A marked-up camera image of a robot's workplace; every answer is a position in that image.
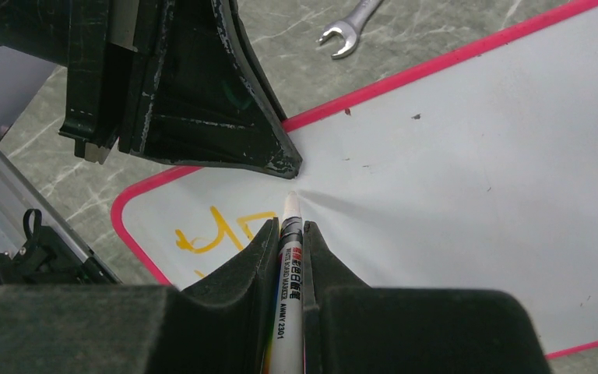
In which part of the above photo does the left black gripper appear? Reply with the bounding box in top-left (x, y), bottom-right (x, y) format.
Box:
top-left (59, 0), bottom-right (302, 179)

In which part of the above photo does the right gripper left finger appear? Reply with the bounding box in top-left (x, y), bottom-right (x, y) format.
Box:
top-left (0, 219), bottom-right (279, 373)

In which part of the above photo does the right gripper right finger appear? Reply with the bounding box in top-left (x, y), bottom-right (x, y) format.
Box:
top-left (303, 221), bottom-right (551, 373)

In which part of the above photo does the white whiteboard marker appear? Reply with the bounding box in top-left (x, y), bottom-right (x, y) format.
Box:
top-left (262, 192), bottom-right (304, 373)

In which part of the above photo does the whiteboard with red frame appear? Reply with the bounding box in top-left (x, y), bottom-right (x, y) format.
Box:
top-left (111, 1), bottom-right (598, 358)

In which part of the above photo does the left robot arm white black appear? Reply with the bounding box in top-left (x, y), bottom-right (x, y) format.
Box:
top-left (0, 1), bottom-right (302, 179)

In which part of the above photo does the silver wrench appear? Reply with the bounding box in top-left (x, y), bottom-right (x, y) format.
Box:
top-left (317, 0), bottom-right (382, 60)

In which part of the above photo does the aluminium extrusion frame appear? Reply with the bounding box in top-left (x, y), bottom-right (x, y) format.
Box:
top-left (0, 151), bottom-right (93, 262)

